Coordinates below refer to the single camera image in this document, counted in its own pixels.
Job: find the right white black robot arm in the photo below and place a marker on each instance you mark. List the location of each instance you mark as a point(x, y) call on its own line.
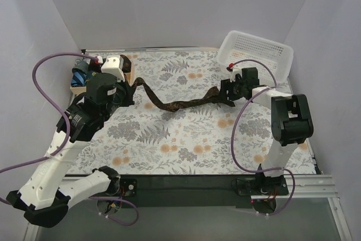
point(291, 125)

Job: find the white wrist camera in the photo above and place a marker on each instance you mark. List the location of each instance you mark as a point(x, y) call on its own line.
point(234, 71)
point(112, 65)

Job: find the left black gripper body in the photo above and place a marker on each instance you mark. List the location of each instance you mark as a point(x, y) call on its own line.
point(128, 91)

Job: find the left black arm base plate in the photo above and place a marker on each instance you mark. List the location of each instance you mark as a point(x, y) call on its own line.
point(127, 187)

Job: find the aluminium frame rail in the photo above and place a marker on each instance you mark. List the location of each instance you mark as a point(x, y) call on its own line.
point(209, 208)

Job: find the floral patterned table mat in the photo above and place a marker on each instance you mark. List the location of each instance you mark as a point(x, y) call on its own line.
point(209, 139)

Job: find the navy yellow-dotted rolled tie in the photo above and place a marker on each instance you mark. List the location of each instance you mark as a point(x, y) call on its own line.
point(90, 75)

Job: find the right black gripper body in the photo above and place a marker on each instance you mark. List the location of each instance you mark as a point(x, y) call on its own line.
point(228, 91)

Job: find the wooden compartment tray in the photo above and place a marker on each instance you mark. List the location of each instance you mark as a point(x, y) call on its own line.
point(130, 77)

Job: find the blue striped rolled tie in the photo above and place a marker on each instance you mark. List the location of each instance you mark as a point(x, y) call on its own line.
point(78, 78)

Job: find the white plastic perforated basket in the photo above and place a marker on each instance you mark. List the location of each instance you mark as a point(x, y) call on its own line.
point(276, 56)

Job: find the black orange-dotted rolled tie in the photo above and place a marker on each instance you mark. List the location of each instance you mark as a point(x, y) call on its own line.
point(127, 65)

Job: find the grey rolled tie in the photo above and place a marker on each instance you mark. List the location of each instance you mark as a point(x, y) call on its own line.
point(80, 66)

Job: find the dark red rolled tie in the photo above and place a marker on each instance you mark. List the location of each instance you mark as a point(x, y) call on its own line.
point(95, 64)

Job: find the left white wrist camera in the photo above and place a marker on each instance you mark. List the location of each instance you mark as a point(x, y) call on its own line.
point(112, 65)

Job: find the black tie with gold keys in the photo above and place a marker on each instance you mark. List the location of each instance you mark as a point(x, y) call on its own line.
point(211, 96)

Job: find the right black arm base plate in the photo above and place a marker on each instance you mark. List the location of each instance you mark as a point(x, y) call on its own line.
point(249, 187)

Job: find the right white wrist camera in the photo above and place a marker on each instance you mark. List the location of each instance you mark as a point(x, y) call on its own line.
point(234, 71)

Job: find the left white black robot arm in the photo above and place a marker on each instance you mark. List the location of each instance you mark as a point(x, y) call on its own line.
point(44, 199)

